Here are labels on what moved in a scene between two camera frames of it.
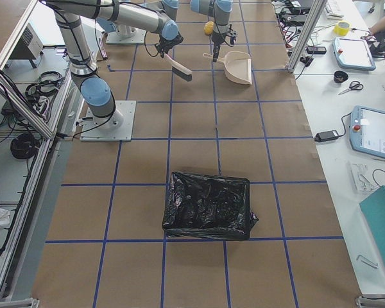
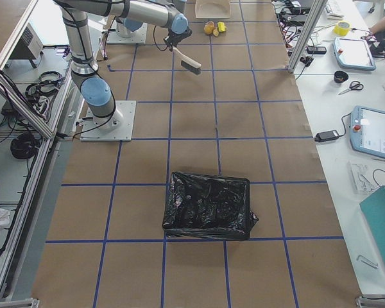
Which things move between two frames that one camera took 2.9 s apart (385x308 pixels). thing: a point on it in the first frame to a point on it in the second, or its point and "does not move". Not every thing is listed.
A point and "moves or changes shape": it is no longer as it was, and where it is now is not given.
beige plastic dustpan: (237, 66) moves or changes shape
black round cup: (340, 76) does not move
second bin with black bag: (205, 207) does not move
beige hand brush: (179, 70) to (188, 63)
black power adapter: (326, 136) does not move
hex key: (375, 264) does not move
